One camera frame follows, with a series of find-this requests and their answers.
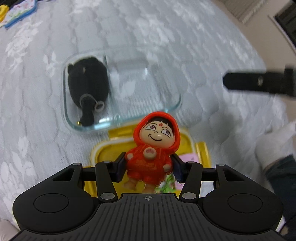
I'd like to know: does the clear glass divided container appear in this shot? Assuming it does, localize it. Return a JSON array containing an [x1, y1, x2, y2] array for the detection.
[[62, 46, 182, 133]]

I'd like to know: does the small yellow lidded container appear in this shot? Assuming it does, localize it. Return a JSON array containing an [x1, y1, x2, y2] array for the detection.
[[0, 4, 9, 22]]

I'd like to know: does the red hooded doll figure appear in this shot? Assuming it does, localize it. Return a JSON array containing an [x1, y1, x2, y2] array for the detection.
[[124, 111, 181, 193]]

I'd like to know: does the pink green toy box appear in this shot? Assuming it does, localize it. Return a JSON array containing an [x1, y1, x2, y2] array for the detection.
[[171, 154, 199, 191]]

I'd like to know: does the yellow plastic container lid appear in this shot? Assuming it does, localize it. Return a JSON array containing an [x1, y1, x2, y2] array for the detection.
[[89, 125, 212, 195]]

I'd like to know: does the black plush cat keychain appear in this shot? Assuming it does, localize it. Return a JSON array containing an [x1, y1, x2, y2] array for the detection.
[[67, 56, 109, 126]]

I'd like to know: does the blue jeans leg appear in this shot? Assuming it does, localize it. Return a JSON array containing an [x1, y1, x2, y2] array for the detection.
[[265, 155, 295, 240]]

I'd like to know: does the green bell keychain charm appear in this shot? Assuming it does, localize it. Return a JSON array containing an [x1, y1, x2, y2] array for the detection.
[[156, 173, 176, 193]]

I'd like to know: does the white sock foot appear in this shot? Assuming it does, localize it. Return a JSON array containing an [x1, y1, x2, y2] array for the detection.
[[255, 120, 295, 170]]

